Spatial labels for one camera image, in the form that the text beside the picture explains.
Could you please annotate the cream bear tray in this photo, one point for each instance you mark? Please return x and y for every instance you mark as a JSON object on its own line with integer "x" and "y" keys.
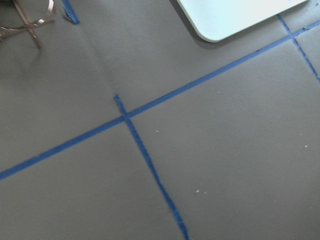
{"x": 215, "y": 20}

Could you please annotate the copper wire bottle rack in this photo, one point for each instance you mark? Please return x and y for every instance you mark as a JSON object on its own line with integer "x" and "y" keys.
{"x": 28, "y": 25}

